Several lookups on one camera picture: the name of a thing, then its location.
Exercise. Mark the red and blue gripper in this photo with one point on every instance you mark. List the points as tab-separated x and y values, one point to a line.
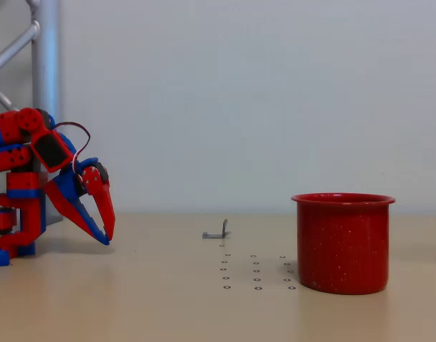
75	182

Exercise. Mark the red speckled enamel cup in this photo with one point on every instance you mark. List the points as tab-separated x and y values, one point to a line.
342	249

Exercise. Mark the small grey metal bracket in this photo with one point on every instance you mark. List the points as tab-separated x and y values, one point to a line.
214	235

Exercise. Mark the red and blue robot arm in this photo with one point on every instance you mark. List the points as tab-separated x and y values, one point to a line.
15	185

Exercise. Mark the silver metal pipe frame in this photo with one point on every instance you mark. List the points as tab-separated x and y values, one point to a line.
45	53

